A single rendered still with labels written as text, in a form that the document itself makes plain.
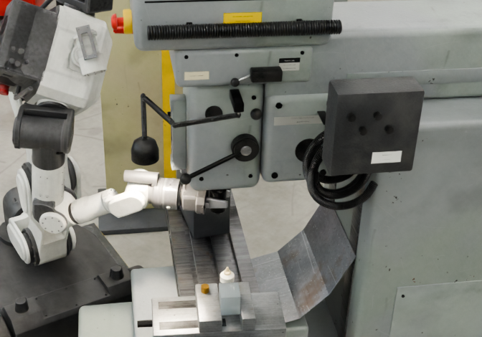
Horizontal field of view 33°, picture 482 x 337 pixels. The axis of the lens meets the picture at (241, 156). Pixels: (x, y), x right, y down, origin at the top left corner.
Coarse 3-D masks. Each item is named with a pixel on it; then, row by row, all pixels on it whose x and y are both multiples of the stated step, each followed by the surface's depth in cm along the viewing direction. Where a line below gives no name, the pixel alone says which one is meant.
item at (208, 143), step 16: (192, 96) 201; (208, 96) 201; (224, 96) 202; (256, 96) 203; (192, 112) 204; (208, 112) 203; (224, 112) 204; (192, 128) 206; (208, 128) 206; (224, 128) 206; (240, 128) 207; (256, 128) 208; (192, 144) 208; (208, 144) 208; (224, 144) 209; (192, 160) 211; (208, 160) 210; (256, 160) 213; (208, 176) 213; (224, 176) 214; (240, 176) 215; (256, 176) 216
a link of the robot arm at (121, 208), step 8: (104, 192) 232; (112, 192) 234; (128, 192) 225; (136, 192) 225; (104, 200) 230; (112, 200) 227; (120, 200) 226; (128, 200) 225; (136, 200) 225; (144, 200) 226; (104, 208) 232; (112, 208) 228; (120, 208) 227; (128, 208) 227; (136, 208) 227; (120, 216) 229
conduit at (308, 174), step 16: (320, 112) 205; (320, 144) 200; (304, 160) 202; (320, 160) 195; (304, 176) 205; (320, 176) 209; (336, 176) 210; (368, 176) 203; (320, 192) 203; (336, 192) 205; (352, 192) 205; (368, 192) 202; (336, 208) 203
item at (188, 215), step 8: (208, 208) 254; (184, 216) 267; (192, 216) 255; (200, 216) 254; (208, 216) 255; (216, 216) 256; (224, 216) 257; (192, 224) 257; (200, 224) 256; (208, 224) 257; (216, 224) 258; (224, 224) 259; (192, 232) 258; (200, 232) 258; (208, 232) 259; (216, 232) 260; (224, 232) 261
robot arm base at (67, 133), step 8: (24, 104) 221; (24, 112) 220; (32, 112) 220; (40, 112) 221; (48, 112) 221; (56, 112) 221; (64, 112) 221; (72, 112) 222; (16, 120) 216; (64, 120) 219; (72, 120) 221; (16, 128) 215; (64, 128) 217; (72, 128) 223; (16, 136) 215; (64, 136) 217; (72, 136) 226; (16, 144) 217; (64, 144) 217; (64, 152) 219
